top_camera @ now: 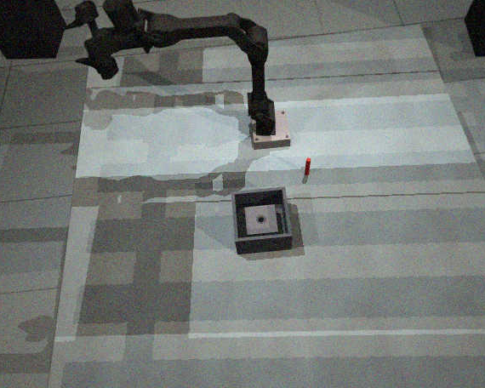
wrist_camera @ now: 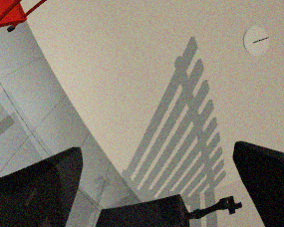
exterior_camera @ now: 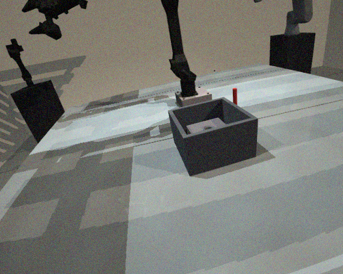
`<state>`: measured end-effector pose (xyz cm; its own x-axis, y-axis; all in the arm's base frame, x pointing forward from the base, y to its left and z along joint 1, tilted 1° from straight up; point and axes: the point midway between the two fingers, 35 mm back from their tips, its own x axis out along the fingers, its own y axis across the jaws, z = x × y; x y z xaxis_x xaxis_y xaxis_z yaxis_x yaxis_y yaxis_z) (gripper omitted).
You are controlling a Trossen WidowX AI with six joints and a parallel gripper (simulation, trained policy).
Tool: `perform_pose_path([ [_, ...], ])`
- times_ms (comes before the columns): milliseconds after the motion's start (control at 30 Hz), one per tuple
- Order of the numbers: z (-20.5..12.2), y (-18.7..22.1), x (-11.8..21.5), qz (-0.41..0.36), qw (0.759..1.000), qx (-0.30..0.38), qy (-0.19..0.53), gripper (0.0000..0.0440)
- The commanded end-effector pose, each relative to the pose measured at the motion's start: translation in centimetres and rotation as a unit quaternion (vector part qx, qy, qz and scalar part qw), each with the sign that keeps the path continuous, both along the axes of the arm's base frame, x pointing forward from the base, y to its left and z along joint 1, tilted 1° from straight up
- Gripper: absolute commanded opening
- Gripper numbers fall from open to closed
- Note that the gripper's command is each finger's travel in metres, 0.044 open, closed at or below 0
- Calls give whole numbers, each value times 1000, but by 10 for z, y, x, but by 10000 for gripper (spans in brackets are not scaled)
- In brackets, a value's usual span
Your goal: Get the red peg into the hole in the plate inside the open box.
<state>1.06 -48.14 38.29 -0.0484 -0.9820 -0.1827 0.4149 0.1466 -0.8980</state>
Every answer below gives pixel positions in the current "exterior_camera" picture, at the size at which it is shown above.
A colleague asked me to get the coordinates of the red cylinder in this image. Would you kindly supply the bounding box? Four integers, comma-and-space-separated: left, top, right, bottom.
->
233, 88, 238, 105

